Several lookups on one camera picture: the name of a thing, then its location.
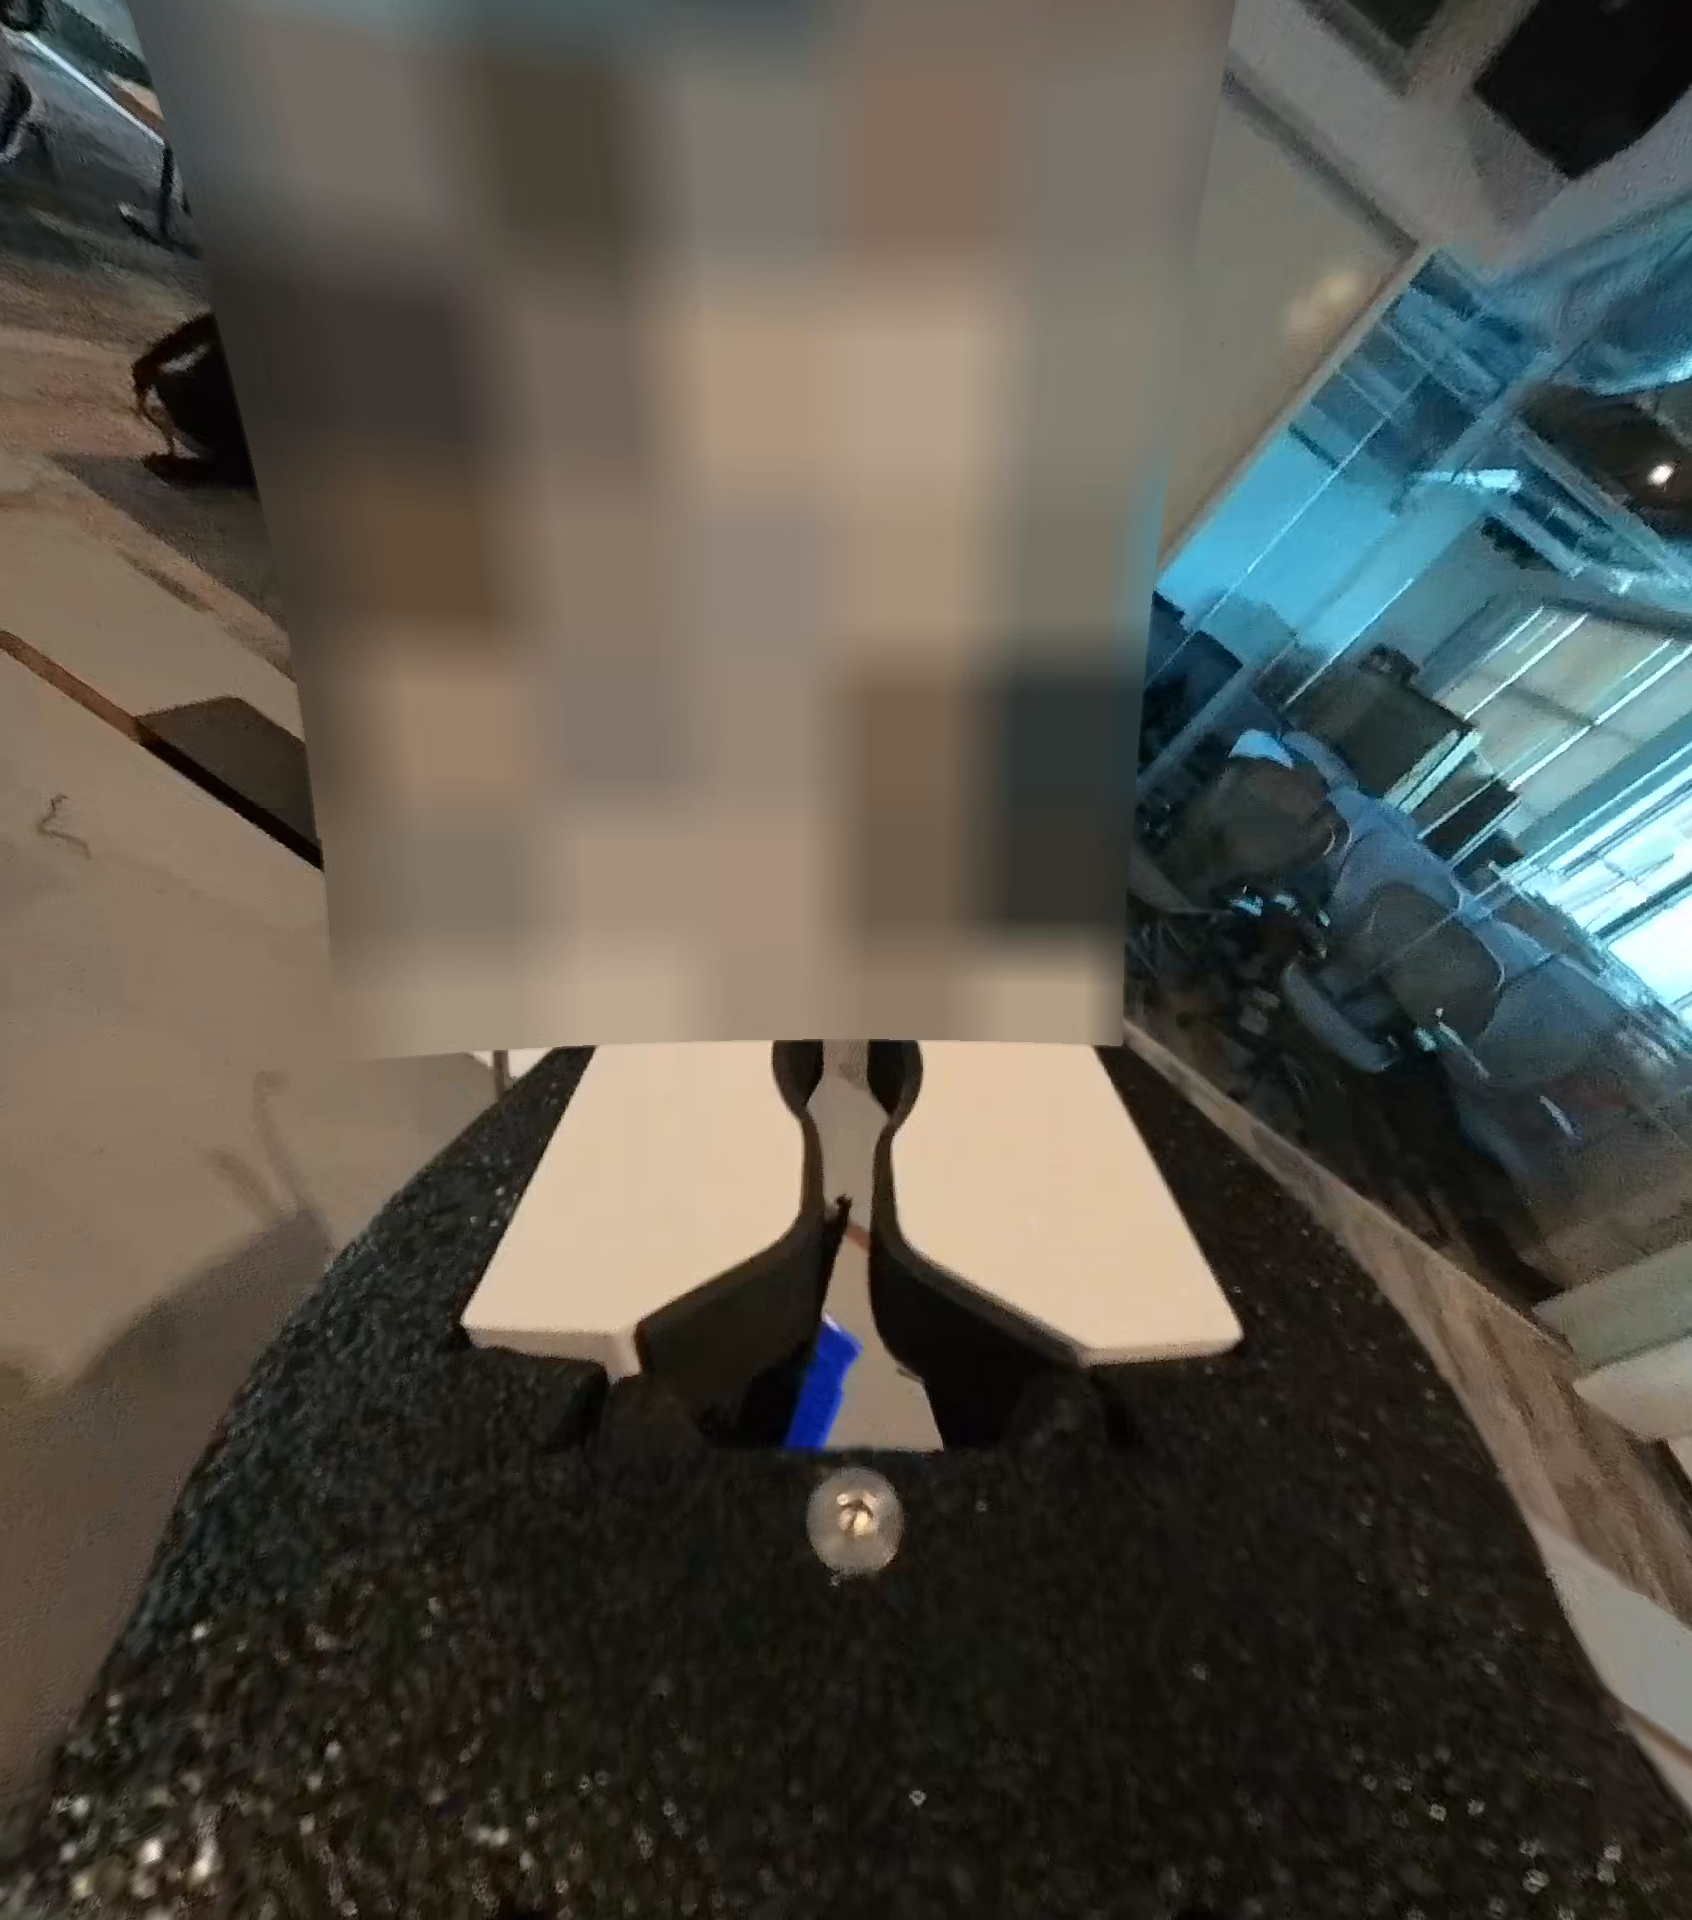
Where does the black desk pad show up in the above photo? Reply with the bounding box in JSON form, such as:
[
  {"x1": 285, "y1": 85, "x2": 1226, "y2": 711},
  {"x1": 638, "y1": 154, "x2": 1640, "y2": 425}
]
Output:
[{"x1": 134, "y1": 697, "x2": 323, "y2": 869}]

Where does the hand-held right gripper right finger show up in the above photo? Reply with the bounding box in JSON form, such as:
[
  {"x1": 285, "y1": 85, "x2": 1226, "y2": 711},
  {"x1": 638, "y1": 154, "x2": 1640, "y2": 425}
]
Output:
[{"x1": 860, "y1": 1042, "x2": 1249, "y2": 1443}]

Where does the black backpack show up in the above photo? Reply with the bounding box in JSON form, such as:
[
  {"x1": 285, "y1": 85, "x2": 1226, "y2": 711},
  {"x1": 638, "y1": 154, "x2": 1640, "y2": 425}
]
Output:
[{"x1": 130, "y1": 308, "x2": 265, "y2": 489}]

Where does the grey office chair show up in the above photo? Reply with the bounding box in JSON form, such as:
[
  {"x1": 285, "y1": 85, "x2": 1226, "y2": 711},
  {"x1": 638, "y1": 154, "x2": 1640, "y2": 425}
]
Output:
[
  {"x1": 1192, "y1": 744, "x2": 1352, "y2": 961},
  {"x1": 1288, "y1": 870, "x2": 1555, "y2": 1082}
]

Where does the blue plastic object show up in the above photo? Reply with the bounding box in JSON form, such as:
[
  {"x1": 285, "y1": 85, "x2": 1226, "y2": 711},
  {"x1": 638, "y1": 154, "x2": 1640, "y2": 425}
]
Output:
[{"x1": 783, "y1": 1317, "x2": 868, "y2": 1452}]

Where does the black wall screen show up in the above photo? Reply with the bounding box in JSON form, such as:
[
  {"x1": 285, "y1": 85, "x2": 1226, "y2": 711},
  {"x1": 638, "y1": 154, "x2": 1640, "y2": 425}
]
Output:
[{"x1": 1476, "y1": 0, "x2": 1692, "y2": 175}]

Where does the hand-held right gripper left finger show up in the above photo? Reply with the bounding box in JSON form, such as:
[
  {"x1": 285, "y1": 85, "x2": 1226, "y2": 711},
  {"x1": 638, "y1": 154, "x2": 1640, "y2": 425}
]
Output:
[{"x1": 458, "y1": 1042, "x2": 851, "y2": 1428}]

